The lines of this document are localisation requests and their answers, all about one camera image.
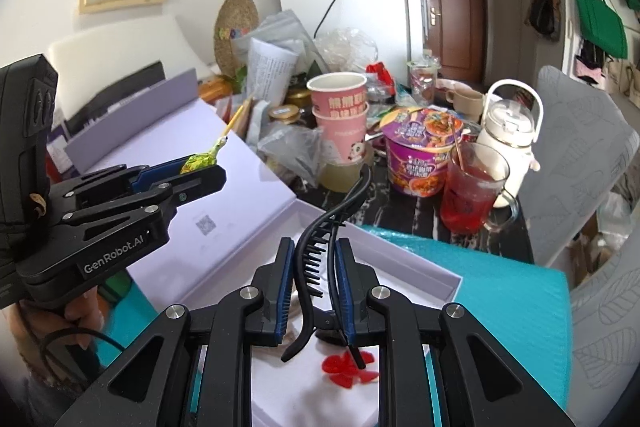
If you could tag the brown door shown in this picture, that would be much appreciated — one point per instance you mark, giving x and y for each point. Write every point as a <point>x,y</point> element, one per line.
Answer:
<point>455,17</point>

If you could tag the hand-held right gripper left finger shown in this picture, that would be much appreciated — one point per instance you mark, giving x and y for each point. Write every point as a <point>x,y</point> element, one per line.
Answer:
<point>285,292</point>

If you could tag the red bow hair clip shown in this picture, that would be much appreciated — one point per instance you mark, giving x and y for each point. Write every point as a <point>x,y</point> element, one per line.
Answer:
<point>350,369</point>

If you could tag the black package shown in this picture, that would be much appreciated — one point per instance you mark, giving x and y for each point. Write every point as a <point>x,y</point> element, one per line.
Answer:
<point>115,97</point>

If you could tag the glass jar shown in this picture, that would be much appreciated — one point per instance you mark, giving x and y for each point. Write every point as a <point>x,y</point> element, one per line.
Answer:
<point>424,82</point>

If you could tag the person's left hand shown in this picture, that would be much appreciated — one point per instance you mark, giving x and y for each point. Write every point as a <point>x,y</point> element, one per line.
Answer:
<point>85,312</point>

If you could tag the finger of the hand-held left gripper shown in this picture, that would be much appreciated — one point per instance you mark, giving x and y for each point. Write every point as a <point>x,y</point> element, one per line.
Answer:
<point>195,184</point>
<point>155,172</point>

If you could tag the glass mug of red tea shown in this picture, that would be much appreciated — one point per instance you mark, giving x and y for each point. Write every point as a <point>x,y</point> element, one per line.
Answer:
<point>470,202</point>

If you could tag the white fridge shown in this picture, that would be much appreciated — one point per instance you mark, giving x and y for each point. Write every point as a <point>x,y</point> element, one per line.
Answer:
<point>370,12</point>

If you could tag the red snack packet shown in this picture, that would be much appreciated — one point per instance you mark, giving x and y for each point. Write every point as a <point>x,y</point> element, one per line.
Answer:
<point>380,73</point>

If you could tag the gold lid jar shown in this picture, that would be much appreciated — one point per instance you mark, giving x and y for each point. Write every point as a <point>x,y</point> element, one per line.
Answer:
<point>284,114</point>

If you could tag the yellow lollipop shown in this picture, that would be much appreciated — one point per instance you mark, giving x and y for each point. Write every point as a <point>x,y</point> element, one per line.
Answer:
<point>200,162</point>

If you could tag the round woven straw mat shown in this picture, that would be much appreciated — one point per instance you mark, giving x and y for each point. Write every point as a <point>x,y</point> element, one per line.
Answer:
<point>235,22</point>

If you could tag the grey foil bag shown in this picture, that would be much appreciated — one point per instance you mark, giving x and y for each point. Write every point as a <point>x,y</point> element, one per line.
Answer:
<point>275,27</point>

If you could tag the pink panda paper cup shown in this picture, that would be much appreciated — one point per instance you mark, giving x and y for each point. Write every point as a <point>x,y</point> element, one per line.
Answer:
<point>342,137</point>

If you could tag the beige mug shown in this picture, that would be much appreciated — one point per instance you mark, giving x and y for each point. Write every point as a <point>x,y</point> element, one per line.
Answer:
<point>467,103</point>

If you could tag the black hair claw clip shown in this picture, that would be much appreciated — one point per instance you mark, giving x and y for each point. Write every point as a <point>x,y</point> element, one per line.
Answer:
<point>306,267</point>

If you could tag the crumpled clear plastic bag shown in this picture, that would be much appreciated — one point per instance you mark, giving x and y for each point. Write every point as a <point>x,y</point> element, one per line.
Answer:
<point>290,152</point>

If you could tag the pale lavender gift box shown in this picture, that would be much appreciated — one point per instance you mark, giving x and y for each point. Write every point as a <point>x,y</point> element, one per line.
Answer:
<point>225,187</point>

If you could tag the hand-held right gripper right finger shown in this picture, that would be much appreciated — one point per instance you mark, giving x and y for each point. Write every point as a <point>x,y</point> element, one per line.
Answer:
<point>345,292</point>

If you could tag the teal printed bubble mat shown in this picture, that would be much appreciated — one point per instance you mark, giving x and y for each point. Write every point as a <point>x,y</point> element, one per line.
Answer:
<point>500,307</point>

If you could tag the white water jug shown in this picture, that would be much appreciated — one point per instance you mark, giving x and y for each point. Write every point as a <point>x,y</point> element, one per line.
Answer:
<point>505,132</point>

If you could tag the printed paper leaflet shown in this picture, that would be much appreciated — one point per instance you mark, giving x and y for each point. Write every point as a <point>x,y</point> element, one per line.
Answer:
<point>270,67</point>

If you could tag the beige canvas tote bag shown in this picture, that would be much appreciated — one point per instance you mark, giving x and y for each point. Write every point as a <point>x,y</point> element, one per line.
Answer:
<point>622,82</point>

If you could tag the black hanging handbag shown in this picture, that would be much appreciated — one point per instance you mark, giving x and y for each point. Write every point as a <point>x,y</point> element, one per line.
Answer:
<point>542,7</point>

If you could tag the purple instant noodle bowl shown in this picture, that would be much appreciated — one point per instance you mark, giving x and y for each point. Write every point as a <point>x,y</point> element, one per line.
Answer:
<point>415,157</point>

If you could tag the gold stirring spoon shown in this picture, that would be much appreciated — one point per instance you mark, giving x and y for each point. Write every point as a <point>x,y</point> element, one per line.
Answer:
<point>457,147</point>

